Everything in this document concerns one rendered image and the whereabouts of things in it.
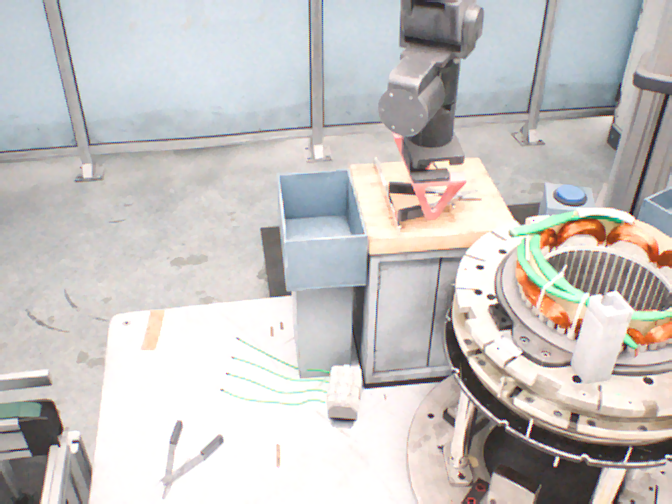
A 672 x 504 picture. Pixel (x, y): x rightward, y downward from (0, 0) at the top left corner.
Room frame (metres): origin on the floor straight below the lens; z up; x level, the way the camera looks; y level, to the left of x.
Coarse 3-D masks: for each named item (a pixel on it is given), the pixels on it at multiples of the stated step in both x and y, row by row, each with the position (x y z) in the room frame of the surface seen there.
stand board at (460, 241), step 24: (360, 168) 0.91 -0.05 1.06; (384, 168) 0.91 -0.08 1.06; (456, 168) 0.91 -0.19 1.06; (480, 168) 0.91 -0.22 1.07; (360, 192) 0.84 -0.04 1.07; (480, 192) 0.84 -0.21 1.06; (384, 216) 0.78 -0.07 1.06; (456, 216) 0.78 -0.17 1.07; (480, 216) 0.78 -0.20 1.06; (504, 216) 0.79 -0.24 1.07; (384, 240) 0.73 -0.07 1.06; (408, 240) 0.74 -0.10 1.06; (432, 240) 0.74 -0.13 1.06; (456, 240) 0.74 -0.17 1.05
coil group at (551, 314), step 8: (528, 280) 0.57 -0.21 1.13; (528, 288) 0.56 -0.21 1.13; (536, 288) 0.55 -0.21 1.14; (536, 296) 0.55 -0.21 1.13; (544, 296) 0.54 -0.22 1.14; (536, 304) 0.54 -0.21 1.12; (544, 304) 0.54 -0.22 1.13; (552, 304) 0.53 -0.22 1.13; (544, 312) 0.53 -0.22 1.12; (552, 312) 0.53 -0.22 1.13; (560, 312) 0.52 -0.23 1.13; (552, 320) 0.53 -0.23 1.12; (560, 320) 0.52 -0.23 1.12; (568, 320) 0.52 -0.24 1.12
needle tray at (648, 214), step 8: (664, 192) 0.85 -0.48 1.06; (648, 200) 0.83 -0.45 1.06; (656, 200) 0.84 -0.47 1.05; (664, 200) 0.85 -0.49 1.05; (648, 208) 0.82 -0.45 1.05; (656, 208) 0.81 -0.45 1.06; (664, 208) 0.86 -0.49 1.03; (640, 216) 0.83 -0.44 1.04; (648, 216) 0.82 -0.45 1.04; (656, 216) 0.81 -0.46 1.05; (664, 216) 0.80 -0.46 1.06; (648, 224) 0.81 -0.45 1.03; (656, 224) 0.80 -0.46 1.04; (664, 224) 0.80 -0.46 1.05; (664, 232) 0.79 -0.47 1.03
